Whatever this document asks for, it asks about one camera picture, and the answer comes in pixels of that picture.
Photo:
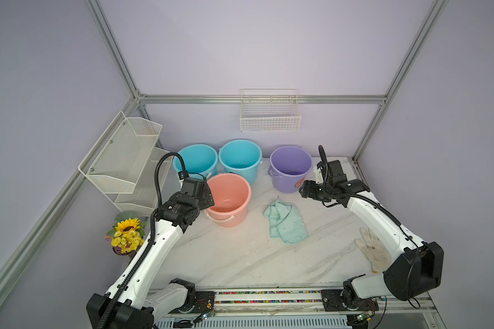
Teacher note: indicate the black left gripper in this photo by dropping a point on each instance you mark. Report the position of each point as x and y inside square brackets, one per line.
[207, 201]

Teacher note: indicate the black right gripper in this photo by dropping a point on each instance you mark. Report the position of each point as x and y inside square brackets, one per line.
[309, 190]

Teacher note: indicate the purple plastic bucket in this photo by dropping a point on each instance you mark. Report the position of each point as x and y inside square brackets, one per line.
[289, 166]

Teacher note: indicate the pink plastic bucket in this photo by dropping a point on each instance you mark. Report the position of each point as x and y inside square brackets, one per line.
[232, 194]

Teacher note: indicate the teal bucket being wiped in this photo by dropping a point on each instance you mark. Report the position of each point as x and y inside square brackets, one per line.
[201, 161]

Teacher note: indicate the mint green microfibre cloth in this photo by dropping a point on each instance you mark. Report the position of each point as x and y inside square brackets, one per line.
[285, 222]

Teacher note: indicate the teal bucket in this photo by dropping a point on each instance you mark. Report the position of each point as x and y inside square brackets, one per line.
[241, 157]

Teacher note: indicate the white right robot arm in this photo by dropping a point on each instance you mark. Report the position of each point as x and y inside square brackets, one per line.
[405, 265]

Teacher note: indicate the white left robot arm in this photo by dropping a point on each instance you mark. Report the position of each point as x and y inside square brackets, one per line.
[148, 267]

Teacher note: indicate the sunflower bouquet in vase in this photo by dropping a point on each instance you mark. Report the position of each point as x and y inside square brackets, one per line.
[127, 234]

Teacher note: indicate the white two-tier mesh shelf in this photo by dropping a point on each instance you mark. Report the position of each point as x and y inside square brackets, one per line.
[122, 163]

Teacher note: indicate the white work glove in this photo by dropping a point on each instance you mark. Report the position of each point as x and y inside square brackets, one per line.
[374, 250]

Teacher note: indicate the white wire wall basket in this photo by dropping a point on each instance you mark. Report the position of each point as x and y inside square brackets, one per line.
[269, 110]

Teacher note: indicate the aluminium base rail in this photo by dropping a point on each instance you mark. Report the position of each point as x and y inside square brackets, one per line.
[298, 308]

